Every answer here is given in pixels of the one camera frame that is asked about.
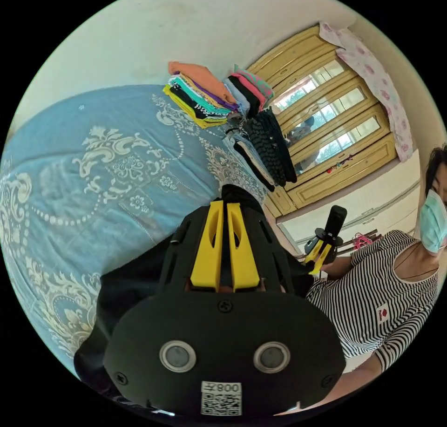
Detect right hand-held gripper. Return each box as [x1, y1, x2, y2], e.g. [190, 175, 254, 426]
[303, 227, 345, 275]

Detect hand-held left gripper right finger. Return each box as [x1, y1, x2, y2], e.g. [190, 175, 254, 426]
[226, 203, 261, 293]

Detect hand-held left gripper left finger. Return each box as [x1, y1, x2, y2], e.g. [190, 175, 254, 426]
[190, 200, 224, 291]

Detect black pants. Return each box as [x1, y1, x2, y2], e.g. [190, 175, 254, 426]
[73, 184, 315, 396]

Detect person's left forearm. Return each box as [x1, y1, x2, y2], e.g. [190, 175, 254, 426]
[300, 359, 383, 413]

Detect person's right hand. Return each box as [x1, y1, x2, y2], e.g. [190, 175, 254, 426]
[320, 256, 352, 280]

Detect person's body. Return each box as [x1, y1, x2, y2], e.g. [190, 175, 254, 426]
[305, 146, 447, 375]

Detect white cabinet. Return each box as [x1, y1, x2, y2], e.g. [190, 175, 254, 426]
[276, 149, 423, 257]

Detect wooden cupboard with mirror doors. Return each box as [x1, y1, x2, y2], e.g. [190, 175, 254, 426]
[244, 23, 402, 219]

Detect pile of clothes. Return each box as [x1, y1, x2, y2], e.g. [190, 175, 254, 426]
[162, 61, 298, 192]

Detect bed with blue patterned quilt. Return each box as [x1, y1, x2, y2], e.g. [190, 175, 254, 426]
[0, 84, 280, 365]

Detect pink floral curtain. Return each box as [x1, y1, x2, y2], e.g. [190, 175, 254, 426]
[318, 21, 414, 163]

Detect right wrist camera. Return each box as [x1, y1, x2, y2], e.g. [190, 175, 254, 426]
[323, 205, 348, 238]

